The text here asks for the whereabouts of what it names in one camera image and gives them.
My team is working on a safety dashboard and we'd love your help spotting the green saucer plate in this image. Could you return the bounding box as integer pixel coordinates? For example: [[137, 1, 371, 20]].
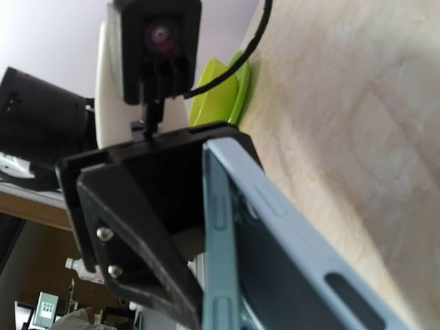
[[228, 60, 251, 126]]

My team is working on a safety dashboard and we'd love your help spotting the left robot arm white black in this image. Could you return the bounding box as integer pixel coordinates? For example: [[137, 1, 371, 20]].
[[1, 68, 257, 329]]

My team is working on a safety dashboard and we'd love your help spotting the green bowl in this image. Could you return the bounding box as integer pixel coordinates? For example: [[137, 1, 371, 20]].
[[189, 58, 239, 127]]

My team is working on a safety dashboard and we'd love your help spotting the person in grey shirt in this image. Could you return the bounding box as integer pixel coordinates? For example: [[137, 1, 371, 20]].
[[51, 307, 102, 330]]

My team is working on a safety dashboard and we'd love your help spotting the white plastic bottle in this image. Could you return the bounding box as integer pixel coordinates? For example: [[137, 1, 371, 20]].
[[65, 258, 105, 285]]

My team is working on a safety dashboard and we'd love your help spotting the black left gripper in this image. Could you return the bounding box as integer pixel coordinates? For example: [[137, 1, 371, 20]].
[[56, 122, 260, 329]]

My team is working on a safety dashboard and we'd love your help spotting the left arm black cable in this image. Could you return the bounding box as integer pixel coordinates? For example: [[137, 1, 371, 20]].
[[184, 0, 276, 100]]

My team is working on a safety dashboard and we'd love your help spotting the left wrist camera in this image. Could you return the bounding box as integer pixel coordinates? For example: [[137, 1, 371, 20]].
[[94, 1, 201, 149]]

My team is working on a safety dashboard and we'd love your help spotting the light blue phone case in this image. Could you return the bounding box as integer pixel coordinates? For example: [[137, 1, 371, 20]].
[[202, 138, 405, 329]]

